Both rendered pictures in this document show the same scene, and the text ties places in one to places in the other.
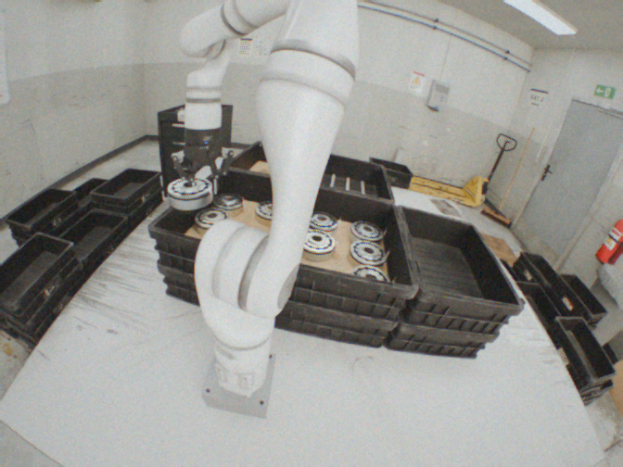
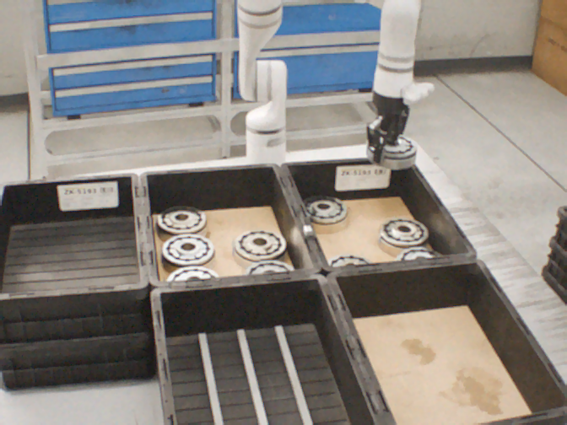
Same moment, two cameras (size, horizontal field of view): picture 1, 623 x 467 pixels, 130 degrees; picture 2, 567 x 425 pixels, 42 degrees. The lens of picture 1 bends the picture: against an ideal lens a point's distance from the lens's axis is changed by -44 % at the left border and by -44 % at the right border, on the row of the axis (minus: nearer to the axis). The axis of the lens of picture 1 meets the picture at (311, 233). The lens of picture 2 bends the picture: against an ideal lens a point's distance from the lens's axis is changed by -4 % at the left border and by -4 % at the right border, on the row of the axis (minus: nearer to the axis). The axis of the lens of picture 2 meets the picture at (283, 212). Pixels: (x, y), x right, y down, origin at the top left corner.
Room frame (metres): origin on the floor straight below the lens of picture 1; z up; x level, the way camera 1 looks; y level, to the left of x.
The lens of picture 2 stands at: (1.80, -0.31, 1.73)
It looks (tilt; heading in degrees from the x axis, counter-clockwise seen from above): 32 degrees down; 164
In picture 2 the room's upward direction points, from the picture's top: 3 degrees clockwise
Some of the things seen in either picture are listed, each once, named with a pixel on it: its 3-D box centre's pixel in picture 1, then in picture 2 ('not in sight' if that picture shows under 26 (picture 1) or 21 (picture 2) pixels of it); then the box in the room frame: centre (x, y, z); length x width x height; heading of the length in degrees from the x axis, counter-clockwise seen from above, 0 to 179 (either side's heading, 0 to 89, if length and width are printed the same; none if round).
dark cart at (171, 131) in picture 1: (197, 156); not in sight; (2.11, 1.17, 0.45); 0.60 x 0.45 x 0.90; 3
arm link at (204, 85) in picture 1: (209, 61); (398, 29); (0.50, 0.25, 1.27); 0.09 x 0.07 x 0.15; 154
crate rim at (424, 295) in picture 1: (453, 252); (65, 234); (0.55, -0.39, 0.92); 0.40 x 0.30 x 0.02; 178
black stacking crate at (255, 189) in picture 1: (237, 220); (369, 232); (0.58, 0.21, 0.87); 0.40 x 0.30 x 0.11; 178
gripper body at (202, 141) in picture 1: (202, 144); (390, 108); (0.49, 0.26, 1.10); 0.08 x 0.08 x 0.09
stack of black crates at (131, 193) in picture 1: (133, 212); not in sight; (1.16, 1.17, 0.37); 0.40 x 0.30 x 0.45; 3
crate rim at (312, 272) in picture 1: (349, 228); (222, 222); (0.57, -0.09, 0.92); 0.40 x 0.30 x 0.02; 178
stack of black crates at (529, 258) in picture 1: (532, 284); not in sight; (1.31, -1.82, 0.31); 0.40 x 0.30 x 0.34; 3
